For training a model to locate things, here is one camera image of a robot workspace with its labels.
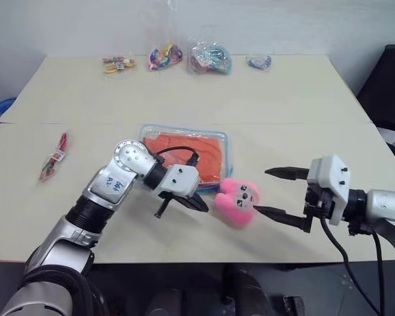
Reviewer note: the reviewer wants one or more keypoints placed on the large bag of colourful bands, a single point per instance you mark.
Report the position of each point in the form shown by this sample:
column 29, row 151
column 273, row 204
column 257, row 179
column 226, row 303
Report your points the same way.
column 209, row 57

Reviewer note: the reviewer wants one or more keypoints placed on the bag of yellow red clips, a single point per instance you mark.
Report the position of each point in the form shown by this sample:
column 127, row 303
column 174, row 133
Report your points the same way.
column 118, row 64

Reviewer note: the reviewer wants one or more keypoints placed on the small bag of blue bands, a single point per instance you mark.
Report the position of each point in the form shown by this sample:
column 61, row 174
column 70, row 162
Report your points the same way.
column 258, row 61

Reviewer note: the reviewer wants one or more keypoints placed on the blue round object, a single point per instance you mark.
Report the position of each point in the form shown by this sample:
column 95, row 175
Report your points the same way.
column 1, row 108

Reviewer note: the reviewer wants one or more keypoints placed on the orange cloth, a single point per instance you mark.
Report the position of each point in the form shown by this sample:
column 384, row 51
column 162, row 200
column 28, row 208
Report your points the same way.
column 184, row 141

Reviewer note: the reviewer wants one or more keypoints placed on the dark boxy shape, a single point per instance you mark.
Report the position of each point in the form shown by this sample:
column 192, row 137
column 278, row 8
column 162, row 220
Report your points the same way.
column 293, row 306

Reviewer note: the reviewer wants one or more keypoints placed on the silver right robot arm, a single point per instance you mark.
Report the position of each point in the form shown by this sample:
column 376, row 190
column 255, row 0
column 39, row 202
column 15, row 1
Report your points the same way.
column 382, row 205

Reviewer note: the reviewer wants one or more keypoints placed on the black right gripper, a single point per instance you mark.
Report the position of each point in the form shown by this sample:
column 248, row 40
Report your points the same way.
column 317, row 204

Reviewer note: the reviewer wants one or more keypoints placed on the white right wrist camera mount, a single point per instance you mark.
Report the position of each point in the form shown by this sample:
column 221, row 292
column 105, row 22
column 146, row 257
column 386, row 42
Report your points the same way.
column 332, row 184

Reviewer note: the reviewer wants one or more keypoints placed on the black chair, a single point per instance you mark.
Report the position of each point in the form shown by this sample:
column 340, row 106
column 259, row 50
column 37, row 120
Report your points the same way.
column 386, row 85

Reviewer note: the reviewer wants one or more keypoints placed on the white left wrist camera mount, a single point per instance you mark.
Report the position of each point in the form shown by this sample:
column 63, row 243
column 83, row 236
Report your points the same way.
column 181, row 181

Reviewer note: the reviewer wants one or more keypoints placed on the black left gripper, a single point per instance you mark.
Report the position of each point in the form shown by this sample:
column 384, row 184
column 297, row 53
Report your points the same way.
column 176, row 198

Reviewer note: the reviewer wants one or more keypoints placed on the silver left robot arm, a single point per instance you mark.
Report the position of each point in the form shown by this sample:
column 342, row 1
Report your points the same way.
column 110, row 187

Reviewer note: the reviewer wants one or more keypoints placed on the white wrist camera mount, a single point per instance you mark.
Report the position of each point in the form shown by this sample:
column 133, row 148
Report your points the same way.
column 181, row 181
column 332, row 184

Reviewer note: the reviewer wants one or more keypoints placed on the clear plastic pouch blue trim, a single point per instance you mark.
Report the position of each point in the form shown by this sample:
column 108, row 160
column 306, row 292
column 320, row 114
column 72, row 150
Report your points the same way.
column 228, row 154

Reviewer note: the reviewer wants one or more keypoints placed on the pink plush toy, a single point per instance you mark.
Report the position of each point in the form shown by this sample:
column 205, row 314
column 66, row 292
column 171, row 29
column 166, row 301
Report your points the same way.
column 232, row 204

